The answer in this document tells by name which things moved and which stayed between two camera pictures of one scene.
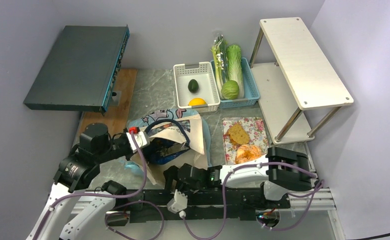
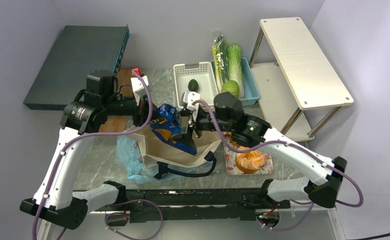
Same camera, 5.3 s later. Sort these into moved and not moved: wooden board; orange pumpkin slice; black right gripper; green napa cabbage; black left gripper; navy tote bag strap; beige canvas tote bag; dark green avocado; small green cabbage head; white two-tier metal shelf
Moved: navy tote bag strap; black left gripper; black right gripper; beige canvas tote bag
Not moved: white two-tier metal shelf; dark green avocado; green napa cabbage; wooden board; small green cabbage head; orange pumpkin slice
